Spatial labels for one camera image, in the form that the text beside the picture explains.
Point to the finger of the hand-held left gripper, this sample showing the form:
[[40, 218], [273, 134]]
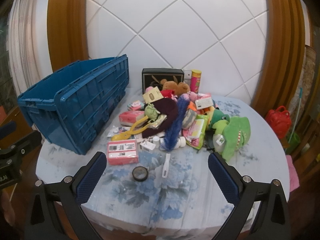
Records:
[[7, 129], [30, 141]]

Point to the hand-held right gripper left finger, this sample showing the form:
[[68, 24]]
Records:
[[91, 177]]

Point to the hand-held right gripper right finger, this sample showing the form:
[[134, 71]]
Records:
[[225, 180]]

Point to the pink barcode tissue pack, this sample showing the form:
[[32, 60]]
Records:
[[122, 152]]

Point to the black tape roll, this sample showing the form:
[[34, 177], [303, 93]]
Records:
[[135, 173]]

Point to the blue plastic crate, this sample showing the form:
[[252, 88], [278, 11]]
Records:
[[75, 110]]

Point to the white utility knife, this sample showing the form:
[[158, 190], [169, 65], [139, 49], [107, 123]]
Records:
[[166, 166]]

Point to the blue feather duster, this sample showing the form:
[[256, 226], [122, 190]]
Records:
[[175, 130]]

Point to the person's left forearm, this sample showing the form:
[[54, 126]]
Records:
[[5, 212]]

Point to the green frog plush toy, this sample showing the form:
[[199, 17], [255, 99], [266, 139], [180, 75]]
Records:
[[237, 130]]

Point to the small white sachet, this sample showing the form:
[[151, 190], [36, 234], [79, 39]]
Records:
[[116, 131]]

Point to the green wet wipes packet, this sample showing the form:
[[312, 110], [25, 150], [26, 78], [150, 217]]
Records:
[[193, 137]]

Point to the yellow plastic tongs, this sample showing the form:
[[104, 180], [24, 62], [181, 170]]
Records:
[[125, 133]]

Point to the white pill bottle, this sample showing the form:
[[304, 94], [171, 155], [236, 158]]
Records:
[[181, 142], [156, 141]]

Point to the small white box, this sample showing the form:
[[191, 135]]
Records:
[[147, 147]]

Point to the dark green frog plush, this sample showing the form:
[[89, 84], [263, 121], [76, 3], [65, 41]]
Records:
[[219, 116]]

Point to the pink cloth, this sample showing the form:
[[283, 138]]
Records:
[[292, 172]]

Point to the grey plaid pouch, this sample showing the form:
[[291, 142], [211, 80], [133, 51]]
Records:
[[189, 118]]

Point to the yellow orange plush toy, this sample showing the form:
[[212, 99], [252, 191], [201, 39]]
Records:
[[207, 110]]

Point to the red handbag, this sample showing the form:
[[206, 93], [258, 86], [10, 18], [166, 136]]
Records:
[[277, 121]]

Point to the green plastic bucket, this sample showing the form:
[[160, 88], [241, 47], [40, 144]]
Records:
[[293, 140]]

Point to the pink packet white label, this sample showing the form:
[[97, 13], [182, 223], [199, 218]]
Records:
[[203, 103]]

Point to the round pink cartoon packet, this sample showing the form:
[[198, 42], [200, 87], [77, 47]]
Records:
[[135, 105]]

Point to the white curtain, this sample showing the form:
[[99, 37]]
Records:
[[27, 42]]

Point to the green big-eared plush doll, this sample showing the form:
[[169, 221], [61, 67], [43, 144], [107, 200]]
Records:
[[151, 111]]

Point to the pink pig plush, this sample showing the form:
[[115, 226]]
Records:
[[192, 96]]

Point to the maroon knit hat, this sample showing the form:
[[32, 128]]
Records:
[[165, 110]]

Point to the pink snack can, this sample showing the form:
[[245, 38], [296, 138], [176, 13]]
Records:
[[196, 82]]

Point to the brown plush bunny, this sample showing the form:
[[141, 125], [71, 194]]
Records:
[[178, 87]]

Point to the red plush toy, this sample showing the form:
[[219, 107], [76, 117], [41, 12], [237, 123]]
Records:
[[167, 93]]

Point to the pink plush toy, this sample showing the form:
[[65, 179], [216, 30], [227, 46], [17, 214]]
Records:
[[149, 89]]

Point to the black gift box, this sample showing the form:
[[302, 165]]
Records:
[[160, 73]]

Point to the beige woven mat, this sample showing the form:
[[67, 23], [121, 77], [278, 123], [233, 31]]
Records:
[[310, 72]]

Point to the white wall socket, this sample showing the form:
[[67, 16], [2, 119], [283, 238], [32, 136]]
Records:
[[187, 75]]

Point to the wooden wall trim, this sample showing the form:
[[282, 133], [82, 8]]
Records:
[[66, 25], [282, 42]]

